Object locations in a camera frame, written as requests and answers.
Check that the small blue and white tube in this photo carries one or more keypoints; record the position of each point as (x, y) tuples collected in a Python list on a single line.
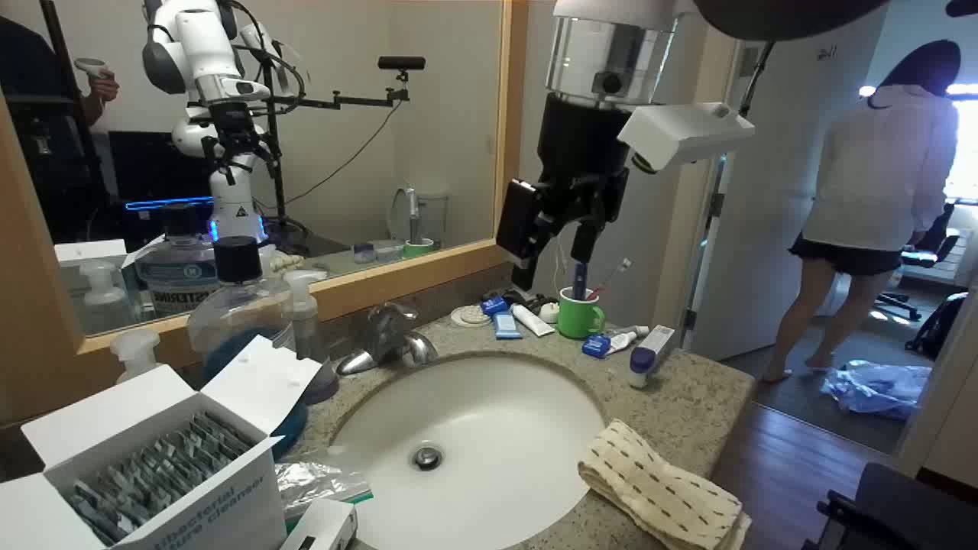
[(607, 343)]

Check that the dark blue bowl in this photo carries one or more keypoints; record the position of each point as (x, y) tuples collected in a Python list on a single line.
[(292, 429)]

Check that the flat blue packet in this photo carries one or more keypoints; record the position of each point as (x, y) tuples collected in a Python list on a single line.
[(504, 326)]

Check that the black chair frame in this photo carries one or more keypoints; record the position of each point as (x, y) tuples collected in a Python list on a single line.
[(897, 508)]

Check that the blue electric toothbrush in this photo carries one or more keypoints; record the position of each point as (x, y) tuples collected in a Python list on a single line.
[(579, 280)]

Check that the translucent white bottle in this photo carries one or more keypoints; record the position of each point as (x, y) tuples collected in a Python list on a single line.
[(135, 353)]

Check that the green mug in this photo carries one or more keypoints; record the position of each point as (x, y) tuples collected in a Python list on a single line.
[(579, 318)]

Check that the white door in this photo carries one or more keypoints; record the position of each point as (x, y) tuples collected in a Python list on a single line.
[(752, 254)]

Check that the open white cardboard box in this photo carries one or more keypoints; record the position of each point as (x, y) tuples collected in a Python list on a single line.
[(164, 477)]

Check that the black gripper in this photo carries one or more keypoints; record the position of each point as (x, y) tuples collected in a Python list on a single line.
[(580, 138)]

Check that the clear plastic wrapper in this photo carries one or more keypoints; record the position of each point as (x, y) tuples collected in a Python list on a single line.
[(308, 477)]

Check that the crumpled blue cloth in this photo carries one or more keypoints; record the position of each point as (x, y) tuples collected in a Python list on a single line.
[(875, 388)]

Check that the small white round container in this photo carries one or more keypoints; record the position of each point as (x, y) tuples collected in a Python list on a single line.
[(549, 312)]

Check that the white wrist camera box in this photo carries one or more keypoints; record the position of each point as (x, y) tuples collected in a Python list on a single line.
[(688, 133)]

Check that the black bag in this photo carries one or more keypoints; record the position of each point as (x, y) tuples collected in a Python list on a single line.
[(935, 326)]

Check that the white tube with blue cap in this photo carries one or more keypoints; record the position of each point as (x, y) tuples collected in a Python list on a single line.
[(649, 355)]

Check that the small clear pump bottle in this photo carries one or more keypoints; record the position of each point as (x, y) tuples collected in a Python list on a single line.
[(302, 315)]

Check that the chrome faucet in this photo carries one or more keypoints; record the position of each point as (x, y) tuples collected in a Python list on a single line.
[(391, 336)]

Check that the white oval sink basin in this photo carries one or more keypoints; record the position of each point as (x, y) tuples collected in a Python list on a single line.
[(489, 429)]

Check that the black office chair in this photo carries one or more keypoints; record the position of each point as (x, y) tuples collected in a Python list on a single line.
[(942, 246)]

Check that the wood framed wall mirror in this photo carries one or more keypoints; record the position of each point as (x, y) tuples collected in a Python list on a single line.
[(428, 269)]

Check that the white toothpaste tube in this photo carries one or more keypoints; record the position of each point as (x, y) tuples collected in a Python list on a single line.
[(528, 318)]

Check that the person in white shirt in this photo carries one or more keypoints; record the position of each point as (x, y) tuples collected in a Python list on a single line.
[(875, 173)]

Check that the small white box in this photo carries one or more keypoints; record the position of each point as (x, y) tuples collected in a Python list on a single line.
[(320, 526)]

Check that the cream towel with brown dashes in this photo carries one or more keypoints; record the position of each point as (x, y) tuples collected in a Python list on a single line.
[(662, 491)]

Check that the round white soap dish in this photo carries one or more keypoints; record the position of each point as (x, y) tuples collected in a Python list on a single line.
[(468, 315)]

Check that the small blue box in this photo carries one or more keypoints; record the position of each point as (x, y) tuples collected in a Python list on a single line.
[(493, 305)]

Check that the mouthwash bottle with black cap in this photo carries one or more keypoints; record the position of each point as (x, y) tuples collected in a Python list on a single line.
[(238, 309)]

